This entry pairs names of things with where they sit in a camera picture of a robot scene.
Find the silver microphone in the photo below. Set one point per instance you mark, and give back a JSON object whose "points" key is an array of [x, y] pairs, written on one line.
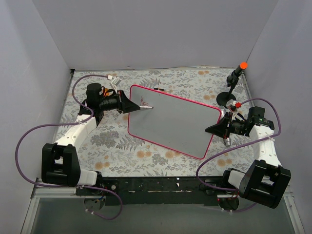
{"points": [[227, 141]]}

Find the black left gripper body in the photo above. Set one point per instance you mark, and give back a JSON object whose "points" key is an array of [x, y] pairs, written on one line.
{"points": [[121, 102]]}

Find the red whiteboard marker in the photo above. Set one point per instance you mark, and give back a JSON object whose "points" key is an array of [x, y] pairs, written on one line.
{"points": [[146, 107]]}

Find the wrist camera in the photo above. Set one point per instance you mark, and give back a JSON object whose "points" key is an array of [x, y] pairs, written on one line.
{"points": [[114, 81], [233, 105]]}

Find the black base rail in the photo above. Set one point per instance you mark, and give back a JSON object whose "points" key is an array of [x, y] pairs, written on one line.
{"points": [[162, 190]]}

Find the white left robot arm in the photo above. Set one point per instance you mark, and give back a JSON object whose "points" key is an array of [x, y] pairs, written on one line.
{"points": [[60, 164]]}

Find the black microphone stand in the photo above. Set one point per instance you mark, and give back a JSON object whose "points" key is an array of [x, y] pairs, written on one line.
{"points": [[223, 97]]}

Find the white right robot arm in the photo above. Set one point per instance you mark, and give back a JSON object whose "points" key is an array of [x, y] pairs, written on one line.
{"points": [[266, 180]]}

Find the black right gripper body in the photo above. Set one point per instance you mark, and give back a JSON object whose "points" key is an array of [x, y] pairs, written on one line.
{"points": [[226, 125]]}

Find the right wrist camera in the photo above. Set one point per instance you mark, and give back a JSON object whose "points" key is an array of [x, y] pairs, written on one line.
{"points": [[233, 105]]}

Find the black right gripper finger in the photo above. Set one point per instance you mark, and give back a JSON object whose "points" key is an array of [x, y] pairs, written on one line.
{"points": [[219, 133], [222, 124]]}

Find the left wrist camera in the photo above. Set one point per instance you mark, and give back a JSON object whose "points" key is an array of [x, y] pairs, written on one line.
{"points": [[114, 81]]}

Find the pink framed whiteboard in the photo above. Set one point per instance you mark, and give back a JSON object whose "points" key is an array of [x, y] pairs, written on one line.
{"points": [[174, 122]]}

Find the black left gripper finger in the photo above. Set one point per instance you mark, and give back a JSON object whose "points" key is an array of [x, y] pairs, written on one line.
{"points": [[125, 102], [128, 109]]}

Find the floral patterned mat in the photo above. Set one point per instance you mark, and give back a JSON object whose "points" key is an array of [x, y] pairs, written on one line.
{"points": [[112, 151]]}

